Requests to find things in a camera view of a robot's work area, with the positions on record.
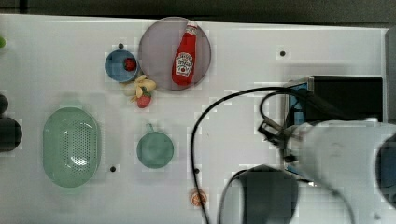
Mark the red toy strawberry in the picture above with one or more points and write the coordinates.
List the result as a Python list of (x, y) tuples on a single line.
[(143, 101)]

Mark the green toy cylinder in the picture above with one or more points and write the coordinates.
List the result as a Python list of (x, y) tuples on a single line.
[(3, 42)]

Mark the peeled toy banana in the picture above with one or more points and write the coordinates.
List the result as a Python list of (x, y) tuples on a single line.
[(136, 89)]

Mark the orange slice toy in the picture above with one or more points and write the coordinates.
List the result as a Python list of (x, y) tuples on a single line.
[(198, 198)]

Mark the green colander basket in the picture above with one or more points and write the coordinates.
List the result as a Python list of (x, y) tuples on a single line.
[(70, 147)]

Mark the black round lid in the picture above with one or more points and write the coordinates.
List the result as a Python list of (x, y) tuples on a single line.
[(3, 104)]

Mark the red ketchup bottle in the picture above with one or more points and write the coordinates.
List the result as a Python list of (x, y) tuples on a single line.
[(184, 61)]

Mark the blue bowl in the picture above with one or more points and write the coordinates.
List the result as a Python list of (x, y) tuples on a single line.
[(114, 66)]

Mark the black toaster oven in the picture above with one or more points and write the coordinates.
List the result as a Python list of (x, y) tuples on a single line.
[(358, 97)]

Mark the black cylindrical holder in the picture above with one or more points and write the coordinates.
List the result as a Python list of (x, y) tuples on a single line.
[(10, 134)]

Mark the green cup with handle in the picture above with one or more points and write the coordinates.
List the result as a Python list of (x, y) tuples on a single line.
[(155, 149)]

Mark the small strawberry in bowl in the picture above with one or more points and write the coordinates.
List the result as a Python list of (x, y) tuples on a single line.
[(129, 64)]

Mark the grey round plate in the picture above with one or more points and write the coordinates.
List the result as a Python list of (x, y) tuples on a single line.
[(158, 47)]

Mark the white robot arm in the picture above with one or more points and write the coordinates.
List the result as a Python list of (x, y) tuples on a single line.
[(355, 159)]

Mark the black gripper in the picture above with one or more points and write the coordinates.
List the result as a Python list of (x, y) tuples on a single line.
[(279, 137)]

